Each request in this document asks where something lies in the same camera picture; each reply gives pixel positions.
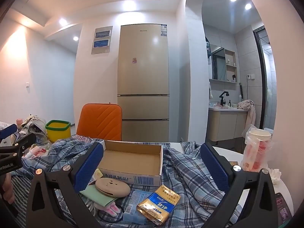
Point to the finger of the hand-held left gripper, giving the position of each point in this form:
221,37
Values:
21,142
8,131

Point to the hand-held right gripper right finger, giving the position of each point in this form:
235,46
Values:
215,168

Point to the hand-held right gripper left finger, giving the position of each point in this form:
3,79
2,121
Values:
89,168

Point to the yellow white small box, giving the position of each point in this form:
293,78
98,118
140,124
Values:
97,174

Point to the green pouch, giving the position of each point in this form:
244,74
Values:
97,196

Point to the beige round case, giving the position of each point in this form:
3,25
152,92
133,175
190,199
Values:
112,187

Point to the cardboard box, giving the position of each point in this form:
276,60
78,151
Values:
133,156

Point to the pink white bunny plush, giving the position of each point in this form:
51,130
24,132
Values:
109,210

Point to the light blue tissue packet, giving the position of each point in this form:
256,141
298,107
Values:
133,206

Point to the gold blue foil packet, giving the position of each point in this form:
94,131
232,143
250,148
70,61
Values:
158,204

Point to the person's left hand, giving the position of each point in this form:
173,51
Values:
6,188

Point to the white power strip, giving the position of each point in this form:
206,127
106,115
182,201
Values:
4,124

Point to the grey cloth bag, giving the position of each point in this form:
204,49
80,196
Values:
33,123

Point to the blue plaid shirt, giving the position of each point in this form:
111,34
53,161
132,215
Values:
187,171

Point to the floral patterned cloth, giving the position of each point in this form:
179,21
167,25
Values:
82,138

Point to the yellow bin with green rim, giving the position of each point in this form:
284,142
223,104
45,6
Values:
58,134

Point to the beige vanity cabinet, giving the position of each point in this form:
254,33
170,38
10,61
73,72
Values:
225,123

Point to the plastic cup in bag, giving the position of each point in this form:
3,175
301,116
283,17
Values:
257,149

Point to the orange chair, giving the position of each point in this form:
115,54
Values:
99,122

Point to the crumpled white tissue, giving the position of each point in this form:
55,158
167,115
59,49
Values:
275,175

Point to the pink towel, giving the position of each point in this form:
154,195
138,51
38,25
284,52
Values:
249,109

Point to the black faucet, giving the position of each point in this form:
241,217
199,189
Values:
222,98

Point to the black smartphone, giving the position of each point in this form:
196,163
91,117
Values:
282,206

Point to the black framed glass door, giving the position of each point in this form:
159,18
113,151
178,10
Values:
260,76

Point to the bathroom mirror cabinet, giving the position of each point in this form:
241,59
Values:
219,63

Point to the beige refrigerator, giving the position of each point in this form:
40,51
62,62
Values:
143,76

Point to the dark hanging garment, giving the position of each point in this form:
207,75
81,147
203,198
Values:
207,52

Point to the pink fridge sticker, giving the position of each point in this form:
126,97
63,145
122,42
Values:
135,60

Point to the white wall outlet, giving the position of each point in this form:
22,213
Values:
249,76

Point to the grey wall panel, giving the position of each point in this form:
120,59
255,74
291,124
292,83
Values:
102,40

